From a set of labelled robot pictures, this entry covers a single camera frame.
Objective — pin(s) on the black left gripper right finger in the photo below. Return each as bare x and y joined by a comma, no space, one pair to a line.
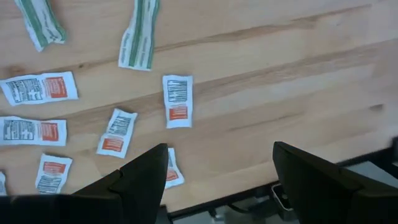
326,196

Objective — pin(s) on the white red-print packet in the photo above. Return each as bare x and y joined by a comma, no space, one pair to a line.
177,102
2,183
174,174
37,88
31,130
116,133
53,174

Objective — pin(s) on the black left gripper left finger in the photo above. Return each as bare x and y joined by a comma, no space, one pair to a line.
93,205

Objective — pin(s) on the white green-stripe packet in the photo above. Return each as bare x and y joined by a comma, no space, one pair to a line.
40,25
138,37

